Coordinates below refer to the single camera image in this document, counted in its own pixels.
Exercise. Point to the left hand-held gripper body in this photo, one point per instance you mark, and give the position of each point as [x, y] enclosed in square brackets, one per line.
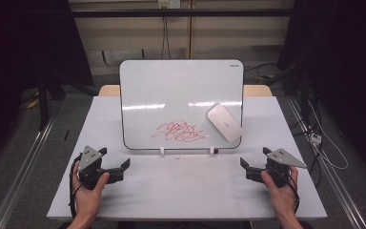
[90, 160]

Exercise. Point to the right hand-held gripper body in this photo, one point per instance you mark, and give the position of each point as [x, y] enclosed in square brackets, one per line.
[281, 160]

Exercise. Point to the white whiteboard eraser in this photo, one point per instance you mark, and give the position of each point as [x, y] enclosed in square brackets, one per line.
[225, 123]

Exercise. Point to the person's right hand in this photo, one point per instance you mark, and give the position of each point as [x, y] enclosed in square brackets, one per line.
[284, 198]

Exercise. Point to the person's left hand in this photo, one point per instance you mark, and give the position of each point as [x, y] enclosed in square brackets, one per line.
[87, 200]

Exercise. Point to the small black stick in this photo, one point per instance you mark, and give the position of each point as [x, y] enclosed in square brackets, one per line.
[66, 135]

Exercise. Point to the white power strip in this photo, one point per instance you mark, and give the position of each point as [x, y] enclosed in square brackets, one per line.
[315, 138]

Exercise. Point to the white whiteboard foot clip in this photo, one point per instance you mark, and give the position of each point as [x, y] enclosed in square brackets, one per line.
[213, 150]
[162, 151]

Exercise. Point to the black metal stand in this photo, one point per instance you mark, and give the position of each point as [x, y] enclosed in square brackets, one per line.
[43, 101]

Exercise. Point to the yellow floor tape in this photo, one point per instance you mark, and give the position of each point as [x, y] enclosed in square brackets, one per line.
[33, 102]

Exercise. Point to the white magnetic whiteboard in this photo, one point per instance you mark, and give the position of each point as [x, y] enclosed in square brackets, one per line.
[171, 92]

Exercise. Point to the black curtain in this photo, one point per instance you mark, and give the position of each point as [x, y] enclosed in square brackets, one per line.
[22, 47]
[346, 63]

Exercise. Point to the aluminium floor rail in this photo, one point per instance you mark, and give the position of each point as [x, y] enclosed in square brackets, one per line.
[22, 171]
[333, 178]

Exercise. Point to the white wall outlet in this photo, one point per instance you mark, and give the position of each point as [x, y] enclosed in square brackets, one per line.
[169, 4]

